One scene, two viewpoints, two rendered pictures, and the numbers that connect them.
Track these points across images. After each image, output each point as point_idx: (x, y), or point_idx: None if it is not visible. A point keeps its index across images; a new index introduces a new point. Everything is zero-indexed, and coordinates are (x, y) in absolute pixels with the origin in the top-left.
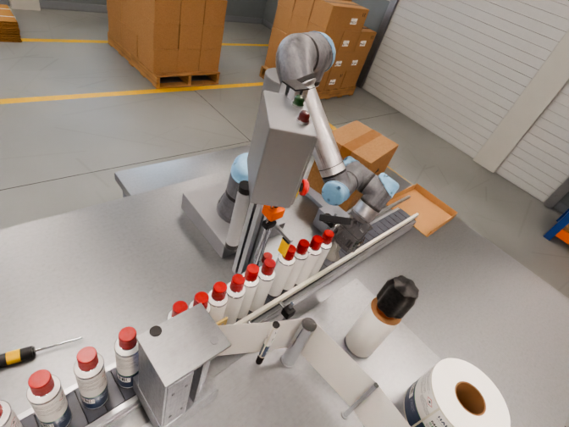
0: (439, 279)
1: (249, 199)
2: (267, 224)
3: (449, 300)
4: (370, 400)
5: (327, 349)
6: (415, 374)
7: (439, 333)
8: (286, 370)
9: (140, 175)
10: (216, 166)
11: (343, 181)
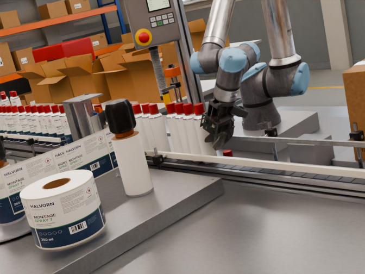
0: (291, 244)
1: (152, 54)
2: (170, 83)
3: (248, 254)
4: (68, 163)
5: (101, 144)
6: (112, 217)
7: (182, 248)
8: (114, 176)
9: (286, 110)
10: (344, 113)
11: (200, 51)
